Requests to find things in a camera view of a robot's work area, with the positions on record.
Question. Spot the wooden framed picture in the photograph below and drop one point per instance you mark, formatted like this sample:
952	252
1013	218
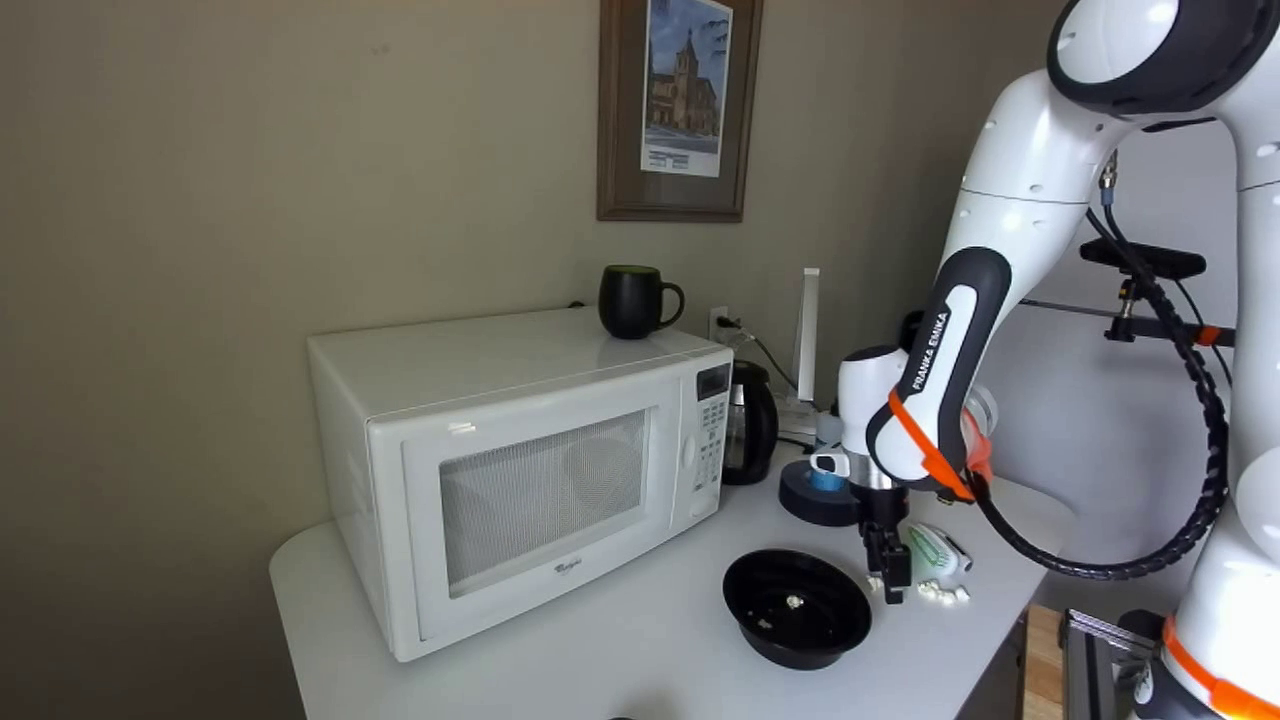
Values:
674	109

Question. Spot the white lamp bar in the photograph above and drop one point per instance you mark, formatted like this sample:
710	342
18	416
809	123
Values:
809	333

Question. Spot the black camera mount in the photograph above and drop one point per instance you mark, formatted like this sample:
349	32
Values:
1143	294

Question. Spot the glass coffee pot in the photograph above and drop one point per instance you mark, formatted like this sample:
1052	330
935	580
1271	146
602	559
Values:
748	427

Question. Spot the white microwave oven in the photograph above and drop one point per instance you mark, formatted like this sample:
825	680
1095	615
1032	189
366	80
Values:
489	466

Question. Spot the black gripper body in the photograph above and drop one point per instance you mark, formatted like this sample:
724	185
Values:
883	522

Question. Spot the black bowl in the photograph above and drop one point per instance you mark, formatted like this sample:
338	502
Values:
833	615

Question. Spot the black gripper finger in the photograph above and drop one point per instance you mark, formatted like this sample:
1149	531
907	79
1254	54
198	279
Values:
877	577
899	577

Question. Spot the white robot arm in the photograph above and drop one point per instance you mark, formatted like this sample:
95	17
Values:
1130	64

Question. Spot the black mug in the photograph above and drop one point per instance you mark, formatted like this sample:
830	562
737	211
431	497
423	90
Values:
637	301

